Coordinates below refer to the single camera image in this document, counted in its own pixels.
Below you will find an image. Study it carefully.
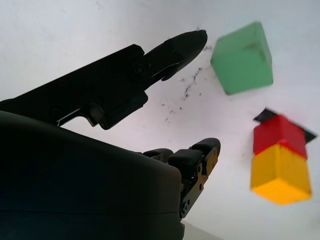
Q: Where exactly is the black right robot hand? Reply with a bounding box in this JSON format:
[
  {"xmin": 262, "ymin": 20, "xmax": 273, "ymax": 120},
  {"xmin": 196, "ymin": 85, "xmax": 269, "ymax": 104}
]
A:
[{"xmin": 0, "ymin": 29, "xmax": 222, "ymax": 240}]

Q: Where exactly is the yellow cube block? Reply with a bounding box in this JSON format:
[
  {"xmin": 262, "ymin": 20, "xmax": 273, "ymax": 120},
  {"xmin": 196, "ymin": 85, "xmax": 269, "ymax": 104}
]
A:
[{"xmin": 250, "ymin": 143, "xmax": 314, "ymax": 207}]

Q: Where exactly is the red cube block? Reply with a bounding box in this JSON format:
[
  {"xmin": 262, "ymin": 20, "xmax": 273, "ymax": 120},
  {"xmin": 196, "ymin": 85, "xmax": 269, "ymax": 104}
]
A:
[{"xmin": 252, "ymin": 113, "xmax": 309, "ymax": 161}]

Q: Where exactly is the black tape strip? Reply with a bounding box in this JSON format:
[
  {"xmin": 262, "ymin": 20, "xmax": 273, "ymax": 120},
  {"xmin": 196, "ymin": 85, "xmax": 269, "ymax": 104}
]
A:
[{"xmin": 252, "ymin": 107, "xmax": 319, "ymax": 145}]

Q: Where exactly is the green cube block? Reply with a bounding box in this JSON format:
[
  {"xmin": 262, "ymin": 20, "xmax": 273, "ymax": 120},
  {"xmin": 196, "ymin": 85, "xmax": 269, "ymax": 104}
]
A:
[{"xmin": 209, "ymin": 21, "xmax": 275, "ymax": 96}]

